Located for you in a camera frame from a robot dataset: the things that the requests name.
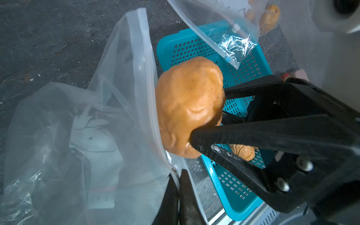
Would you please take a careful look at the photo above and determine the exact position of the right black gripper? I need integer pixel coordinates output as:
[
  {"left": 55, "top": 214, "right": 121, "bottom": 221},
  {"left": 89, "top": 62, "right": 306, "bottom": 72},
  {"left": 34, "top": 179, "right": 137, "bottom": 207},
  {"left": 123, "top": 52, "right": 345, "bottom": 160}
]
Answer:
[{"left": 190, "top": 77, "right": 360, "bottom": 225}]

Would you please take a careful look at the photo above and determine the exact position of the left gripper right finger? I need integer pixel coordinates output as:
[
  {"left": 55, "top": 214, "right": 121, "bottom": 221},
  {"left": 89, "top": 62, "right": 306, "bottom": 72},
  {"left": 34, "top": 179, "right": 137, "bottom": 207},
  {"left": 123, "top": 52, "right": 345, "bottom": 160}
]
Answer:
[{"left": 179, "top": 169, "right": 207, "bottom": 225}]

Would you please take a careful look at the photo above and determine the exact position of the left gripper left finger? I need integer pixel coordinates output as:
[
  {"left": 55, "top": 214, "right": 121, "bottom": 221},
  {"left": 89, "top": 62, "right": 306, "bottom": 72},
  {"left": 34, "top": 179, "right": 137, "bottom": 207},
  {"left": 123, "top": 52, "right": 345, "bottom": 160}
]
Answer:
[{"left": 152, "top": 175, "right": 179, "bottom": 225}]

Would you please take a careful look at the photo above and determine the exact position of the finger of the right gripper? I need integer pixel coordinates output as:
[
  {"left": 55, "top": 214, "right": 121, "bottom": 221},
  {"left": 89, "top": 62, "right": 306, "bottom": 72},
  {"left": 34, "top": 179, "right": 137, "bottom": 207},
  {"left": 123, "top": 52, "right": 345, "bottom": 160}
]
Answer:
[{"left": 225, "top": 75, "right": 284, "bottom": 100}]

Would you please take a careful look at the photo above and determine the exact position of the potato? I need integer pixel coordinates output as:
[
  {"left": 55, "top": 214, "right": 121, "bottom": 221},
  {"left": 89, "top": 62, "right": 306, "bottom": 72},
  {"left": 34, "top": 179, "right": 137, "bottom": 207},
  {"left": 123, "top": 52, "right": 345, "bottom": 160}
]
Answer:
[
  {"left": 244, "top": 0, "right": 281, "bottom": 36},
  {"left": 229, "top": 144, "right": 259, "bottom": 161},
  {"left": 155, "top": 57, "right": 226, "bottom": 159}
]

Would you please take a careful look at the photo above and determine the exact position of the clear plastic bag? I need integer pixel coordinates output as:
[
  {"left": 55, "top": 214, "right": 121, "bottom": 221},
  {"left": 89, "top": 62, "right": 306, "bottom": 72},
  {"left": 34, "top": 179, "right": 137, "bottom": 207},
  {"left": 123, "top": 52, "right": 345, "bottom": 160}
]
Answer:
[
  {"left": 169, "top": 1, "right": 267, "bottom": 69},
  {"left": 1, "top": 8, "right": 193, "bottom": 225}
]

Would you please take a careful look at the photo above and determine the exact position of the checkered beige cloth item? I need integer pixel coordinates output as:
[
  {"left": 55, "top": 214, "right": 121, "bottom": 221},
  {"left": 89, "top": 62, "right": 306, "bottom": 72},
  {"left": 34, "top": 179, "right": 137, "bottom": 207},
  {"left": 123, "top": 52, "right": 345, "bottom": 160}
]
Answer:
[{"left": 280, "top": 69, "right": 309, "bottom": 81}]

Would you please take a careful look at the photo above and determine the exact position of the teal plastic basket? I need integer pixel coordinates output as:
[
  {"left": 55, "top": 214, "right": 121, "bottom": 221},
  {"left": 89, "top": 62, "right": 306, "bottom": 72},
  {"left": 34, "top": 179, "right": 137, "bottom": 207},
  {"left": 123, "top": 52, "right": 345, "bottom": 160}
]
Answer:
[{"left": 156, "top": 20, "right": 275, "bottom": 221}]

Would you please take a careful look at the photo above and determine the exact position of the metal base rail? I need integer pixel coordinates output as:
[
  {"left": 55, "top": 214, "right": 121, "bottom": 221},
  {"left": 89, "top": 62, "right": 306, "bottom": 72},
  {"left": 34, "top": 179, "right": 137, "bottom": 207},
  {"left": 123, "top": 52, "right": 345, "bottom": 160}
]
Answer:
[{"left": 208, "top": 203, "right": 279, "bottom": 225}]

